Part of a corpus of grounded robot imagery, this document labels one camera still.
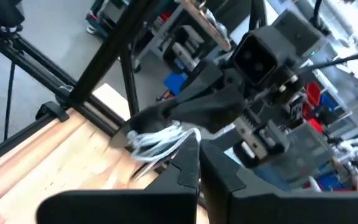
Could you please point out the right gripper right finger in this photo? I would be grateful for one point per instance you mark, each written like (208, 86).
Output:
(244, 202)

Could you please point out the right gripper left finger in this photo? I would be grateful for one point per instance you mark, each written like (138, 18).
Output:
(154, 202)

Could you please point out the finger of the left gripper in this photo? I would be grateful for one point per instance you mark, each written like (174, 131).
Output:
(204, 76)
(216, 109)

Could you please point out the blue plastic crate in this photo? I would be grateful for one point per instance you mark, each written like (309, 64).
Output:
(174, 82)

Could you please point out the grey metal cart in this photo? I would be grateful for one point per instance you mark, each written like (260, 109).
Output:
(166, 34)

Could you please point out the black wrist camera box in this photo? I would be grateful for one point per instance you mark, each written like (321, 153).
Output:
(255, 59)

